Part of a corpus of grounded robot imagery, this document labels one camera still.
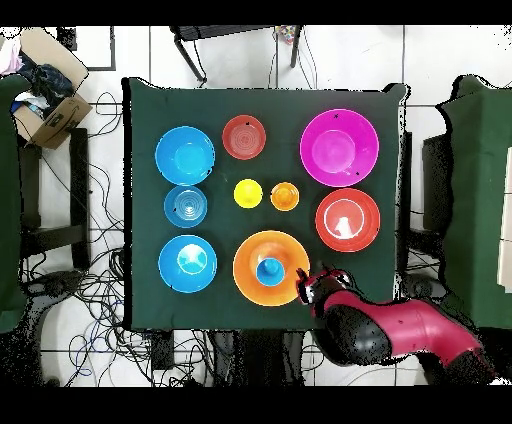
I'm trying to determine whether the blue cup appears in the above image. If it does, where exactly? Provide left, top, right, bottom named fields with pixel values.
left=255, top=257, right=286, bottom=288

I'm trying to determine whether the large orange bowl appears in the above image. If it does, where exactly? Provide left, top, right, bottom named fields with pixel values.
left=232, top=230, right=311, bottom=308

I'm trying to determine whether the orange cup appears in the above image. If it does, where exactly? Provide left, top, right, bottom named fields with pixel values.
left=270, top=181, right=300, bottom=212

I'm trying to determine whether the wide red bowl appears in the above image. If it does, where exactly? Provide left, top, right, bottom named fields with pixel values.
left=314, top=187, right=382, bottom=254

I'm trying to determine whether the yellow cup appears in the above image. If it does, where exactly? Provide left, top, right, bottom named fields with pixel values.
left=233, top=178, right=264, bottom=210

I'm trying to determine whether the large blue bowl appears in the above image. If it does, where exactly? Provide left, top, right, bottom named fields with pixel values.
left=154, top=126, right=216, bottom=187
left=157, top=234, right=218, bottom=294

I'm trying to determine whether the large pink bowl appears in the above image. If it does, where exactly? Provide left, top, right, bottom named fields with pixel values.
left=299, top=108, right=380, bottom=188

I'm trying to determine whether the small teal blue bowl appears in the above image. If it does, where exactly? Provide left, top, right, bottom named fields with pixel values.
left=163, top=184, right=209, bottom=229

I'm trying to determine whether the small red bowl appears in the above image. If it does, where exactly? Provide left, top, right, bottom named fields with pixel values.
left=221, top=114, right=268, bottom=161

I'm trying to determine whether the black power box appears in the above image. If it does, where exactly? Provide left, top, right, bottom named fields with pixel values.
left=150, top=329, right=175, bottom=371

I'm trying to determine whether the dark green table cloth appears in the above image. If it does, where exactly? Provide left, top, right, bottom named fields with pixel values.
left=121, top=76, right=409, bottom=332

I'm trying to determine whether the green covered table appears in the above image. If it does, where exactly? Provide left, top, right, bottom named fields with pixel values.
left=0, top=75, right=31, bottom=335
left=435, top=75, right=512, bottom=335

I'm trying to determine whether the colourful small item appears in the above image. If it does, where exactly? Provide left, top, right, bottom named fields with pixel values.
left=275, top=24, right=297, bottom=45

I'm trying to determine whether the cardboard box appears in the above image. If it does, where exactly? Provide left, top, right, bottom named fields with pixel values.
left=13, top=26, right=94, bottom=150

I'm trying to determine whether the dark blue cloth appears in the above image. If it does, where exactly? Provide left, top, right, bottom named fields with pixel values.
left=17, top=53, right=75, bottom=117

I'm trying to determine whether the pink cloth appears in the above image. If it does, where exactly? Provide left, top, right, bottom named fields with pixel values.
left=0, top=37, right=23, bottom=77

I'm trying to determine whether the black cable tangle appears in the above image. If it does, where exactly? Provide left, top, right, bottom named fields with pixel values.
left=19, top=91, right=217, bottom=387

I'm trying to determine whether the blue cable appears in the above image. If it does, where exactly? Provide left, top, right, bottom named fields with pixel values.
left=67, top=299, right=121, bottom=379

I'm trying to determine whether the black bench frame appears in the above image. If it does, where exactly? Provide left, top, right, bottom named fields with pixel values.
left=17, top=127, right=91, bottom=271

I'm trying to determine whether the black stool frame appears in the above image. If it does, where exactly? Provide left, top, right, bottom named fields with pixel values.
left=169, top=24, right=304, bottom=85

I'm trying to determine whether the thin black square frame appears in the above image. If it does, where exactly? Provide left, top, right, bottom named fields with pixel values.
left=57, top=25, right=117, bottom=72

